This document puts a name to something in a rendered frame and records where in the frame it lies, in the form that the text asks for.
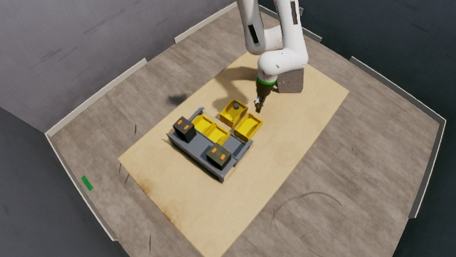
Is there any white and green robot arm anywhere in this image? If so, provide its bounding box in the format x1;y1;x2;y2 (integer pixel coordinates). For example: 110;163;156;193
236;0;308;92

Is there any yellow bin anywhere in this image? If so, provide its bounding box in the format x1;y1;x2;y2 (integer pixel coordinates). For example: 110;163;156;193
205;124;231;146
234;113;263;143
219;99;248;128
192;114;216;135

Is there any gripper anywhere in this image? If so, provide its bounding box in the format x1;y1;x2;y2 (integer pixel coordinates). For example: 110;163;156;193
254;88;271;113

